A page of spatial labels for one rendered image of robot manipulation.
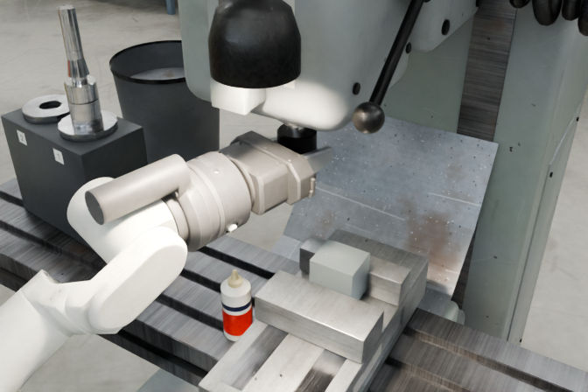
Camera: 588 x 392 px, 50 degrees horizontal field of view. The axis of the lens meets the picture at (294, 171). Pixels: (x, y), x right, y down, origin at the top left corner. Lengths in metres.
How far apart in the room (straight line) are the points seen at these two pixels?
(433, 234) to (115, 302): 0.63
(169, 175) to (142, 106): 2.06
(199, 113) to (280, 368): 2.02
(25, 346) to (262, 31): 0.35
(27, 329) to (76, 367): 1.65
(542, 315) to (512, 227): 1.36
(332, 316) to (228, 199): 0.21
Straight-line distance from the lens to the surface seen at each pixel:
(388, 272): 0.83
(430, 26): 0.74
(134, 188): 0.59
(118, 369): 2.21
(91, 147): 0.99
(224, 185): 0.64
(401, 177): 1.10
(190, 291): 0.98
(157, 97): 2.62
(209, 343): 0.90
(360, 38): 0.59
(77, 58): 0.99
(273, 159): 0.69
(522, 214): 1.12
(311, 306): 0.78
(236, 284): 0.84
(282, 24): 0.47
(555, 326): 2.45
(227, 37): 0.47
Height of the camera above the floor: 1.60
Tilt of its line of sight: 31 degrees down
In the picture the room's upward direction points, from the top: straight up
